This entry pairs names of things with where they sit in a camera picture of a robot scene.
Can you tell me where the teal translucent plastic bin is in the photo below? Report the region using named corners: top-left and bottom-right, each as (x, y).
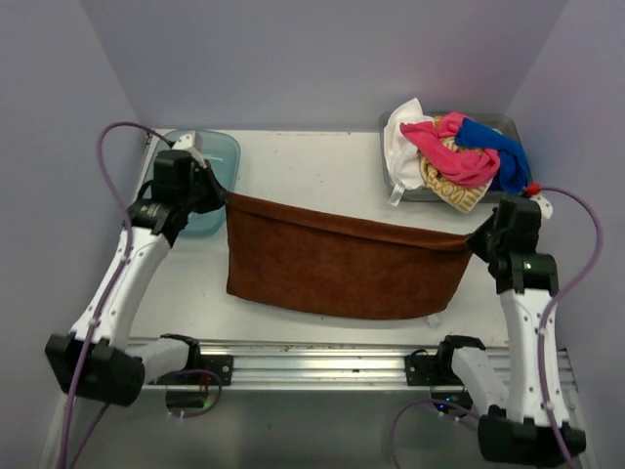
top-left (158, 128), bottom-right (242, 239)

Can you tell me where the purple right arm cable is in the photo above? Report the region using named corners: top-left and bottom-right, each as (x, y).
top-left (393, 185), bottom-right (604, 469)

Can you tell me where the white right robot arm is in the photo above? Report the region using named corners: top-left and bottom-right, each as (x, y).
top-left (435, 195), bottom-right (586, 468)

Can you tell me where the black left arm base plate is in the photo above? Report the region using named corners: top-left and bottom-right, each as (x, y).
top-left (151, 355), bottom-right (234, 386)

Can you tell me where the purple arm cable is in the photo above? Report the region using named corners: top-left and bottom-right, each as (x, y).
top-left (393, 185), bottom-right (604, 469)
top-left (54, 121), bottom-right (224, 469)

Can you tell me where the pink towel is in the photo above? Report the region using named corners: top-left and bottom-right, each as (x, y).
top-left (399, 111), bottom-right (502, 188)

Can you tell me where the blue towel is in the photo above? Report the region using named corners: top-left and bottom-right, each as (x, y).
top-left (455, 117), bottom-right (530, 193)

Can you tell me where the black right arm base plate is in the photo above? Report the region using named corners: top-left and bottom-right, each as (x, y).
top-left (404, 354), bottom-right (463, 387)

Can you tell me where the yellow striped towel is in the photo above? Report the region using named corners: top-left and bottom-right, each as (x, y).
top-left (418, 112), bottom-right (500, 214)

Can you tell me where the aluminium mounting rail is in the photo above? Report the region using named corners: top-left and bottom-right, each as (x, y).
top-left (62, 344), bottom-right (577, 392)

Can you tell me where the brown microfiber towel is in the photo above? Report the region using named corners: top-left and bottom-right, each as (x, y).
top-left (226, 194), bottom-right (472, 320)

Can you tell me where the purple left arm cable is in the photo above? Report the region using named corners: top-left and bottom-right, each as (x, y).
top-left (54, 121), bottom-right (224, 469)

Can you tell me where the white towel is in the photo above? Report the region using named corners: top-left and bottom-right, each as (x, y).
top-left (382, 98), bottom-right (435, 206)

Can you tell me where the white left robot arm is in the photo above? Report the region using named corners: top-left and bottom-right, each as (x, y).
top-left (45, 131), bottom-right (229, 406)

